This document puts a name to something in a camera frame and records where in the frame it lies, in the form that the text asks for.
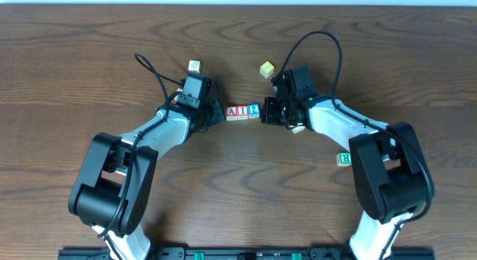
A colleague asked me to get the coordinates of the red letter I block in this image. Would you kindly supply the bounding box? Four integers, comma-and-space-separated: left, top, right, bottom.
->
236, 105, 249, 120

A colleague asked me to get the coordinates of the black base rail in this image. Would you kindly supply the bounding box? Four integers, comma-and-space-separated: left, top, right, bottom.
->
57, 247, 436, 260

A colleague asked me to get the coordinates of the plain white wooden block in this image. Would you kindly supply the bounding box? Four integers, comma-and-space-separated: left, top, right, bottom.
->
291, 126, 306, 134

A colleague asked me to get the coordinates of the left black cable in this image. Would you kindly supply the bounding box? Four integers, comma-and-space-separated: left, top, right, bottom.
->
87, 52, 187, 260

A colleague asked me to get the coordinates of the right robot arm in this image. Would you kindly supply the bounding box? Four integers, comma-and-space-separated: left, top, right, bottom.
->
262, 92, 435, 259

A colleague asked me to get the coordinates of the white block soccer ball picture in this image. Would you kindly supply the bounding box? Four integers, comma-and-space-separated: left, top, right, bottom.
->
188, 60, 201, 74

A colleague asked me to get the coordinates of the red letter A block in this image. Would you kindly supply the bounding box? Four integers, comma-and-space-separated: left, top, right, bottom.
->
226, 106, 238, 121

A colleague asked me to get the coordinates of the black cable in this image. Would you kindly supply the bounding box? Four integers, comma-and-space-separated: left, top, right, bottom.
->
87, 52, 187, 260
277, 30, 436, 260

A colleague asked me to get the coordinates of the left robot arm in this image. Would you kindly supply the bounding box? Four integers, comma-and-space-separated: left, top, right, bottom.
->
68, 97, 224, 259

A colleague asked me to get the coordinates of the green letter R block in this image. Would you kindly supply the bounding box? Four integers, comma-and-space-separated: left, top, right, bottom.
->
336, 152, 352, 167

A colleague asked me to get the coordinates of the right black cable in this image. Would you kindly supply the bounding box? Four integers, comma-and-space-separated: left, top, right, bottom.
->
277, 30, 436, 260

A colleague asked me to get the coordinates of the blue number 2 block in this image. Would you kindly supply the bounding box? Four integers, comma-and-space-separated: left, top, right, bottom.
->
247, 104, 260, 119

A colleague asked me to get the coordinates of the yellow top letter block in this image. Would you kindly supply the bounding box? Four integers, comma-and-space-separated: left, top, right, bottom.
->
259, 61, 275, 78

